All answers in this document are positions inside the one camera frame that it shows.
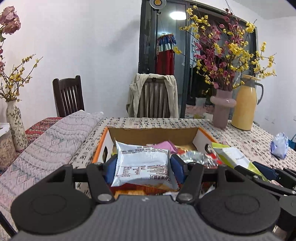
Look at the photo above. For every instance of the orange cardboard box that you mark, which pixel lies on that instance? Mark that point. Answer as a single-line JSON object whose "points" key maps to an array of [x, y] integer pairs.
{"points": [[150, 136]]}

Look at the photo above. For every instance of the wooden chair with slatted back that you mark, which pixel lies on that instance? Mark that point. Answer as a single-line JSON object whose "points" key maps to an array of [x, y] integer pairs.
{"points": [[153, 97]]}

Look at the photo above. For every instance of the red patterned cloth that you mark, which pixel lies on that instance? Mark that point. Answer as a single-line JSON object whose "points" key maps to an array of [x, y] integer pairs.
{"points": [[37, 128]]}

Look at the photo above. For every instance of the pale zigzag patterned blanket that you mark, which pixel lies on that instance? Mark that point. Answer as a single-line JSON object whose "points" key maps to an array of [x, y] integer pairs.
{"points": [[46, 143]]}

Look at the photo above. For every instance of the dried pink roses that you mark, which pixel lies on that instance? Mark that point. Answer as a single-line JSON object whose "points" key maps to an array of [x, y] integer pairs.
{"points": [[10, 19]]}

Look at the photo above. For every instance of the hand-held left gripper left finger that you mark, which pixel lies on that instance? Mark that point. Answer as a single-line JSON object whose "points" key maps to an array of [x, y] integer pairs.
{"points": [[109, 171]]}

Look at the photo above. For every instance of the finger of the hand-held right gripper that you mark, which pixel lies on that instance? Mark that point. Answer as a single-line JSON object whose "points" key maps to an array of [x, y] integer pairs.
{"points": [[254, 178], [266, 170]]}

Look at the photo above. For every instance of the chair with beige jacket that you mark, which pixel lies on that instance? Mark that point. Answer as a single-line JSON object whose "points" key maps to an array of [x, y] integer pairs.
{"points": [[134, 97]]}

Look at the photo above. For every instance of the blue plastic bag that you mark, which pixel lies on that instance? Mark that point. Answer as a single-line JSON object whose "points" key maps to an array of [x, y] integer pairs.
{"points": [[279, 146]]}

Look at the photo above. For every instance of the yellow thermos jug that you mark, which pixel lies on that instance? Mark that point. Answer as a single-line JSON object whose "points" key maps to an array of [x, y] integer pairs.
{"points": [[244, 106]]}

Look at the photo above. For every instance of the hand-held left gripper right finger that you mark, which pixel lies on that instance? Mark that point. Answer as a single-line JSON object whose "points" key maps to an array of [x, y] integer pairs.
{"points": [[177, 168]]}

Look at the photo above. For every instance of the silver foil snack packet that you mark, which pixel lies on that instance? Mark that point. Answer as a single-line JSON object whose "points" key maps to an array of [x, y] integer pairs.
{"points": [[196, 158]]}

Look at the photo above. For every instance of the floral patterned ceramic vase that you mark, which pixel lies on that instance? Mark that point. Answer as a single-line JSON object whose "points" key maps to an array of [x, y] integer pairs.
{"points": [[16, 127]]}

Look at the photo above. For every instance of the studio light on stand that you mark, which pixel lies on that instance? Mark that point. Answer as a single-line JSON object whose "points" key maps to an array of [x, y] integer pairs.
{"points": [[155, 2]]}

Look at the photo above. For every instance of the pale blue hanging shirt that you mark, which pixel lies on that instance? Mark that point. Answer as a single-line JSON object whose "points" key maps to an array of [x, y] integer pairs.
{"points": [[194, 53]]}

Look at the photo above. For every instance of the pink and yellow flower bouquet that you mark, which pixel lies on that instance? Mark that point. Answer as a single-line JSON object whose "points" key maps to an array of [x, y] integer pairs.
{"points": [[222, 62]]}

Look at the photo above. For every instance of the dark framed glass door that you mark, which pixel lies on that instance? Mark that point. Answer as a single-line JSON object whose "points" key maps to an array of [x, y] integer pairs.
{"points": [[143, 46]]}

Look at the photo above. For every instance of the pink snack packet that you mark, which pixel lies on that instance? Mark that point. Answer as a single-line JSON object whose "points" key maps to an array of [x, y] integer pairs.
{"points": [[165, 147]]}

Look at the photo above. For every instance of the clear container with white lid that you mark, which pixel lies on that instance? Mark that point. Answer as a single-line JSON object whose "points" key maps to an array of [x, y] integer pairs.
{"points": [[5, 148]]}

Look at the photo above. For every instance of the red and blue hanging dress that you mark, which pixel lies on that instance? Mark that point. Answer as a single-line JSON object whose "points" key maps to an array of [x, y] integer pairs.
{"points": [[165, 58]]}

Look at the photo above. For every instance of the green and white snack packet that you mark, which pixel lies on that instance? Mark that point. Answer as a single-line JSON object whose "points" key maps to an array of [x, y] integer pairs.
{"points": [[233, 157]]}

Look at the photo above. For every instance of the pink vase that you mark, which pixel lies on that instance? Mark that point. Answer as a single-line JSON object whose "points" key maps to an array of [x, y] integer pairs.
{"points": [[222, 109]]}

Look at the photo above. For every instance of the yellow blossom branches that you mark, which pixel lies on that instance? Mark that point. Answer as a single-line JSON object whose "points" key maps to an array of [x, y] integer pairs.
{"points": [[13, 78]]}

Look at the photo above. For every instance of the dark wooden chair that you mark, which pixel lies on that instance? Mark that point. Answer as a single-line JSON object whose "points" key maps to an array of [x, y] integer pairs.
{"points": [[68, 95]]}

